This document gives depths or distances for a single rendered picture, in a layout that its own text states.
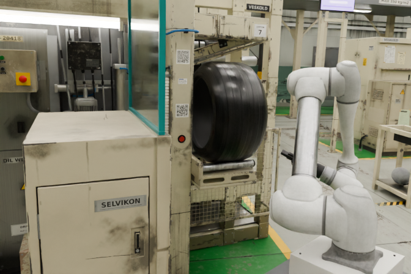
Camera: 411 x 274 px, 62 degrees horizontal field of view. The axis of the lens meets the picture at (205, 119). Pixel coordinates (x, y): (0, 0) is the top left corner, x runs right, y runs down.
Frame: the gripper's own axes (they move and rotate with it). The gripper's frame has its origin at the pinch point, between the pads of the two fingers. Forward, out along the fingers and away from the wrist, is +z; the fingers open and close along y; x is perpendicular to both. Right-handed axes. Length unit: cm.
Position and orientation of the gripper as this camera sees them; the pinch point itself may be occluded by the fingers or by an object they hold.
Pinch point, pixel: (287, 154)
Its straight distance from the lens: 193.9
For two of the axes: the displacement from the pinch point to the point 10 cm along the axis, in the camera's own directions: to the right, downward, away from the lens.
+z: -8.5, -4.5, 2.7
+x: 4.8, -4.6, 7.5
